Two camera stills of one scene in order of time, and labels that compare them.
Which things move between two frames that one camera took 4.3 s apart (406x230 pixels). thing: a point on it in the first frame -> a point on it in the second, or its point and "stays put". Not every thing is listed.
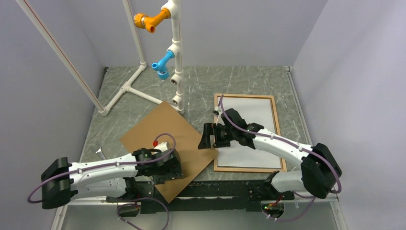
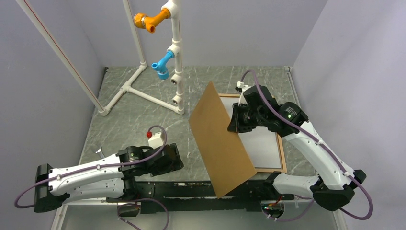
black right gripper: (208, 129) -> (236, 125)
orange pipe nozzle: (142, 21) stays put
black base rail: (208, 195) stays put
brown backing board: (165, 120) -> (226, 162)
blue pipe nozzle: (162, 73) stays put
